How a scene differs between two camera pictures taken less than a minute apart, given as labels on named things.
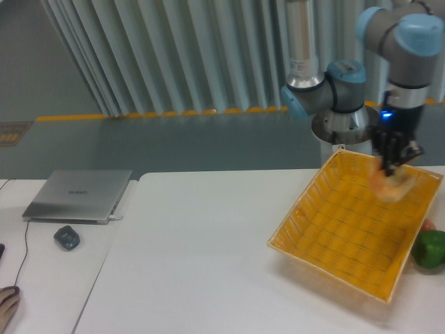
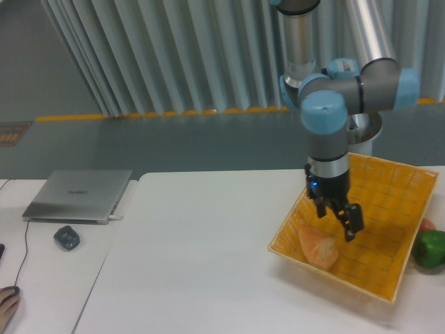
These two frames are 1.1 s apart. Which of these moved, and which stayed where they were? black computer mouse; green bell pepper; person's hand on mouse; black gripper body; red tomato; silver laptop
Moved: black gripper body
Stayed: green bell pepper; person's hand on mouse; silver laptop; black computer mouse; red tomato
